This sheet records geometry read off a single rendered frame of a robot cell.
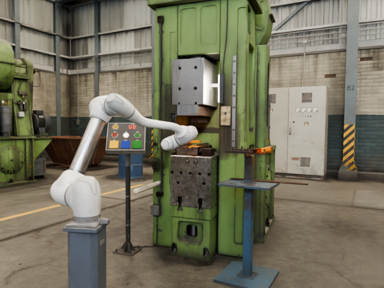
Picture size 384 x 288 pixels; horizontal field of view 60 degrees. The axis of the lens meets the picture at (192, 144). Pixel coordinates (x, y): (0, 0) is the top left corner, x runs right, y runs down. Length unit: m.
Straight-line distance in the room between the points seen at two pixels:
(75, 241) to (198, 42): 2.00
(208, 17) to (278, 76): 5.81
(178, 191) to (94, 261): 1.17
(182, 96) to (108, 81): 8.66
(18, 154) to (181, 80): 4.93
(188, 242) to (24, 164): 5.03
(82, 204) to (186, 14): 2.02
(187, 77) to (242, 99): 0.52
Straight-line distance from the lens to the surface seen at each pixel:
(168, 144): 2.46
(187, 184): 2.93
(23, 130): 7.49
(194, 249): 3.06
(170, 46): 3.25
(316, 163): 7.97
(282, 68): 8.85
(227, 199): 3.05
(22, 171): 7.48
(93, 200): 1.98
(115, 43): 11.72
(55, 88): 12.34
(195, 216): 2.96
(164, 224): 3.32
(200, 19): 3.21
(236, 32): 3.07
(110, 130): 3.09
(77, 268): 2.10
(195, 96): 2.93
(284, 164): 8.10
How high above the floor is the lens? 1.17
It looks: 3 degrees down
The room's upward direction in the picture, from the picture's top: straight up
